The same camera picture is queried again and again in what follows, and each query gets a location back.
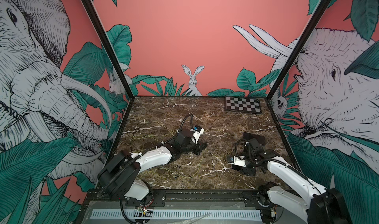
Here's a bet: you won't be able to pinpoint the black smartphone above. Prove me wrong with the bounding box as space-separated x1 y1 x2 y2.
232 164 256 177
243 132 266 146

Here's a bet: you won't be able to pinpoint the green wired earphones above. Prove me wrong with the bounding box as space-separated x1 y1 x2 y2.
138 148 232 180

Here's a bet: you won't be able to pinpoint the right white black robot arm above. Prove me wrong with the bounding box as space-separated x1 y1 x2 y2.
227 138 352 224

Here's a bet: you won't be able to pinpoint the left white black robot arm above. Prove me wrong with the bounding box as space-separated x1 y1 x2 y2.
97 114 207 206

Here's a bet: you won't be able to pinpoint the black white checkerboard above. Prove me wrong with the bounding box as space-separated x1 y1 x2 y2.
224 96 262 114

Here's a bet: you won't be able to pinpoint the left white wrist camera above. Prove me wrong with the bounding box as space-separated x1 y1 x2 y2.
191 125 204 142

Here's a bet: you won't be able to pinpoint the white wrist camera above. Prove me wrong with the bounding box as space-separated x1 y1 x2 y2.
227 156 246 167
191 125 204 142

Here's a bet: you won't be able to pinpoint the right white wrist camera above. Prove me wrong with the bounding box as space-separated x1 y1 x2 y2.
227 156 246 167

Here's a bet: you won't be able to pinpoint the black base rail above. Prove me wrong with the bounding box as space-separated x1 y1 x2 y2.
81 188 275 213

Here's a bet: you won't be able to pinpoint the right black frame post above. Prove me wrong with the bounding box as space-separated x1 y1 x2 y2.
265 0 331 101

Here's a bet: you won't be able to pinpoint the black frame post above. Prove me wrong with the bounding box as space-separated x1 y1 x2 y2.
73 0 134 100
265 0 331 101

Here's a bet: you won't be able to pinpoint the white slotted cable duct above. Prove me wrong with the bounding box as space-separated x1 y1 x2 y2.
89 209 263 221

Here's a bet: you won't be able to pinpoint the left black frame post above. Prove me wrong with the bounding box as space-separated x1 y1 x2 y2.
73 0 134 100

